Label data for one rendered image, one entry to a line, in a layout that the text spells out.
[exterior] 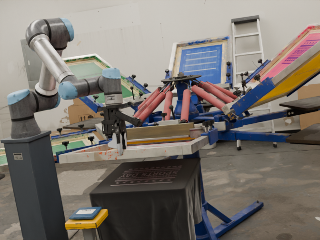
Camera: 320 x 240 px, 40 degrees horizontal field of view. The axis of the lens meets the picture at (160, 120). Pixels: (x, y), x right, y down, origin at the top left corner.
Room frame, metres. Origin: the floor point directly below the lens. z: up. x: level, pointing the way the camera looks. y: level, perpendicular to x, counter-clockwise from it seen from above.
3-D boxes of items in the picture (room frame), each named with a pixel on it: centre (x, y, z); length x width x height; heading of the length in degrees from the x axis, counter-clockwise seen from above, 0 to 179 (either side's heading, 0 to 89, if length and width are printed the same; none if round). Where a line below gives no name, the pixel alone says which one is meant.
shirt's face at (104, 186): (2.09, 0.09, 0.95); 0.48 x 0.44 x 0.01; 165
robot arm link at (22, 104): (2.26, 0.69, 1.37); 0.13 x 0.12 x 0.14; 130
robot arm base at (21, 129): (2.26, 0.70, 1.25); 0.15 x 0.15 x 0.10
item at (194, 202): (2.04, -0.11, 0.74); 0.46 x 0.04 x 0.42; 165
